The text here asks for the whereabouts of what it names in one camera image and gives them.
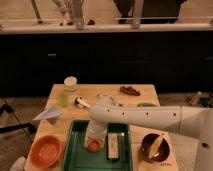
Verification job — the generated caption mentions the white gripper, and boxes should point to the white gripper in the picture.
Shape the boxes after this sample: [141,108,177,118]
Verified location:
[84,120,108,147]

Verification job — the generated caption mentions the red orange apple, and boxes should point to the red orange apple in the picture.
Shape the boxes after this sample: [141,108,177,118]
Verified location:
[88,140,100,153]

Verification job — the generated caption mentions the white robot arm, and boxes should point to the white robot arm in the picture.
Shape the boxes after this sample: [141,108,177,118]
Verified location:
[87,103,213,171]

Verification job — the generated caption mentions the wooden block in tray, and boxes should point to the wooden block in tray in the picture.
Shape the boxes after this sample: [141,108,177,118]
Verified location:
[107,133,119,160]

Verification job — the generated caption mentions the green plastic tray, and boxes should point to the green plastic tray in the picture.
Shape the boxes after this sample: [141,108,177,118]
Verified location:
[61,120,133,171]

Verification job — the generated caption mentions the metal fork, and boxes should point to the metal fork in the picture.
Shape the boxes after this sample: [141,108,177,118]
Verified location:
[97,94,120,106]

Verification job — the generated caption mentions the wooden table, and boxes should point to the wooden table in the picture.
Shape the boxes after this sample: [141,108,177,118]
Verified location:
[34,84,179,171]

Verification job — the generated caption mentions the light green cup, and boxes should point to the light green cup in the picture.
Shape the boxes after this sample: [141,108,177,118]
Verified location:
[56,93,68,108]

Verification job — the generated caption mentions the white paper plane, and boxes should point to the white paper plane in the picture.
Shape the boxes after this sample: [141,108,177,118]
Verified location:
[33,106,61,121]

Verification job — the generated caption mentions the dark brown bowl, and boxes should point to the dark brown bowl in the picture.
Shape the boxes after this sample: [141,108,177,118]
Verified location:
[141,133,170,163]

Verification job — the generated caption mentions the white lidded jar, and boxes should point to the white lidded jar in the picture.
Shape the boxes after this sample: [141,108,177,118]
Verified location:
[64,76,77,91]

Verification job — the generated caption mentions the orange plastic bowl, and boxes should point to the orange plastic bowl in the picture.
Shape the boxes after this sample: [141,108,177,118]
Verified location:
[30,135,64,169]

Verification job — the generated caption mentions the yellow banana peel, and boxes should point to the yellow banana peel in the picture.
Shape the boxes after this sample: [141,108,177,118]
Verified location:
[148,134,164,159]

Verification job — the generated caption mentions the white handled tool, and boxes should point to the white handled tool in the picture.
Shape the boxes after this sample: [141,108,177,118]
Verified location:
[74,97,91,108]

